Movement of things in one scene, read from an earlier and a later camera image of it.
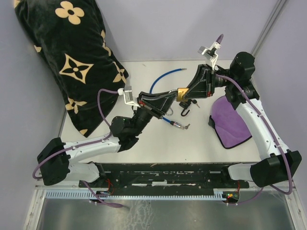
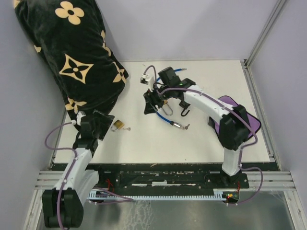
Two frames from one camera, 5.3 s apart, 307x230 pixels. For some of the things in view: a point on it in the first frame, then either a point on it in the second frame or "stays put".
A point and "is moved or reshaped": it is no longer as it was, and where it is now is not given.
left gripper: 158,105 to 105,122
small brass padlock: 181,91 is moved or reshaped
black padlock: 184,105 stays put
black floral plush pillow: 71,37 stays put
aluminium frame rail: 267,27 stays put
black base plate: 165,176 stays put
